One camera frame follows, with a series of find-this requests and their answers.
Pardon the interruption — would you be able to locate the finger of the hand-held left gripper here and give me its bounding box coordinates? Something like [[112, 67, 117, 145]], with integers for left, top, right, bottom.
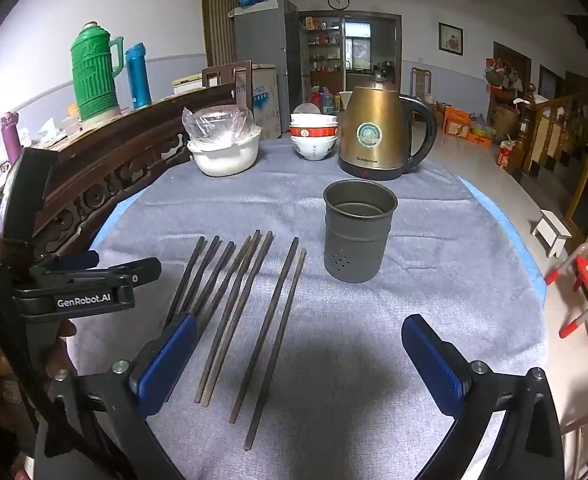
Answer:
[[28, 251, 100, 281], [12, 257, 163, 319]]

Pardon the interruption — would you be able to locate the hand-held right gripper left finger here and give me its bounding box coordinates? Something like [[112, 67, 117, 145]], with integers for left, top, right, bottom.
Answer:
[[34, 313, 199, 480]]

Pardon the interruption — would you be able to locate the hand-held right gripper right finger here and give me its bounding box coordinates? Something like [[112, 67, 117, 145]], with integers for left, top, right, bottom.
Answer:
[[400, 313, 566, 480]]

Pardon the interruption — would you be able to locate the row of dark chopsticks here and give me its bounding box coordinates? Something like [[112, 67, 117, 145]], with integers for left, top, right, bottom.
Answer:
[[163, 230, 307, 452]]

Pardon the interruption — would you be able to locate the grey metal chopstick holder cup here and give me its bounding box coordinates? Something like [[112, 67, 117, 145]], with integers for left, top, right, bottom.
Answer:
[[323, 178, 399, 284]]

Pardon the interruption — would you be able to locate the purple bottle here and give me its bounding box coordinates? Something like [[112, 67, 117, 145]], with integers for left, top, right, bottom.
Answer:
[[0, 112, 22, 164]]

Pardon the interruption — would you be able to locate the grey table cloth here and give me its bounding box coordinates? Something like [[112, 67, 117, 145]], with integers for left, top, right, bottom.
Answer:
[[68, 136, 548, 480]]

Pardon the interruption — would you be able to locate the dark carved wooden cabinet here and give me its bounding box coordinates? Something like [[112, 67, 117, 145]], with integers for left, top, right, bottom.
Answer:
[[21, 82, 235, 263]]

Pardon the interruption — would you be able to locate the green thermos jug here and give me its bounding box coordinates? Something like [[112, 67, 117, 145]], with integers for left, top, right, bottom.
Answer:
[[70, 21, 125, 124]]

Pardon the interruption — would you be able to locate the blue table cover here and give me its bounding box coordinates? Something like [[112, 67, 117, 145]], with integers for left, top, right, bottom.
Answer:
[[94, 176, 548, 306]]

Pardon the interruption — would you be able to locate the blue thermos bottle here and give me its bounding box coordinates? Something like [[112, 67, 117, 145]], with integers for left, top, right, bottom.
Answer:
[[124, 43, 153, 110]]

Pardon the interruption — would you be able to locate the white plastic basin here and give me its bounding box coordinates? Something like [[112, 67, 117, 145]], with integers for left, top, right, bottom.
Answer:
[[187, 129, 263, 178]]

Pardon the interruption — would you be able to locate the small white stool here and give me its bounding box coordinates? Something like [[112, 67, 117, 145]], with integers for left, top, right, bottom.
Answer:
[[531, 209, 573, 259]]

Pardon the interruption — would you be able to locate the clear plastic bag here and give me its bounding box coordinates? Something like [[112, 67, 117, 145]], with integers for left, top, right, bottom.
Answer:
[[181, 104, 255, 145]]

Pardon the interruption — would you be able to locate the red bottle on floor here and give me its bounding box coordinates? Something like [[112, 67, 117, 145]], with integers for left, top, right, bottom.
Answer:
[[497, 140, 518, 167]]

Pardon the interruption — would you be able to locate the dark wooden chair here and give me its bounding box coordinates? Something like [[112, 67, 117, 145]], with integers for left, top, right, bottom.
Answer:
[[202, 60, 253, 111]]

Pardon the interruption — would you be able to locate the golden electric kettle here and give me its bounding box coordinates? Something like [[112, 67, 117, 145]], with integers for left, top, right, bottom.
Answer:
[[337, 71, 437, 181]]

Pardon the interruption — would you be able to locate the white chest freezer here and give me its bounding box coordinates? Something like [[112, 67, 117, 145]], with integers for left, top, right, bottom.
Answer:
[[173, 63, 281, 142]]

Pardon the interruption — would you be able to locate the orange cardboard box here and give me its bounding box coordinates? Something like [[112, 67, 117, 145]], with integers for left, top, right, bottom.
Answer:
[[443, 104, 471, 139]]

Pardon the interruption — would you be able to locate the white footed bowl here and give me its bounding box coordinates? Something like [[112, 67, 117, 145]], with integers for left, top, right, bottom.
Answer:
[[292, 136, 337, 161]]

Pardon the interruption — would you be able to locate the red banded white bowl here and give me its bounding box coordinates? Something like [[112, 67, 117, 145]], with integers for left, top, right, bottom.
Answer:
[[290, 126, 339, 141]]

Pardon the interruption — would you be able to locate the wooden stair railing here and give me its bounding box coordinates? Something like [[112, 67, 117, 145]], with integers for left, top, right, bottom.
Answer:
[[520, 81, 588, 177]]

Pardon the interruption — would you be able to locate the light wooden chair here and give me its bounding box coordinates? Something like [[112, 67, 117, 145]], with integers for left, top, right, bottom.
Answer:
[[411, 66, 435, 104]]

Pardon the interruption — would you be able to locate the silver refrigerator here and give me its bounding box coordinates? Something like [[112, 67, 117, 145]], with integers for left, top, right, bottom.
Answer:
[[228, 0, 305, 117]]

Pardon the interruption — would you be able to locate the pantry shelf with goods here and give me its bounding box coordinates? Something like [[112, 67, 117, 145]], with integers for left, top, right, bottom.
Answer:
[[303, 15, 345, 92]]

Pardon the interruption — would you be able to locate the framed wall picture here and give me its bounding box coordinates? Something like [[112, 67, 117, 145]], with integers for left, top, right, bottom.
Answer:
[[438, 22, 464, 56]]

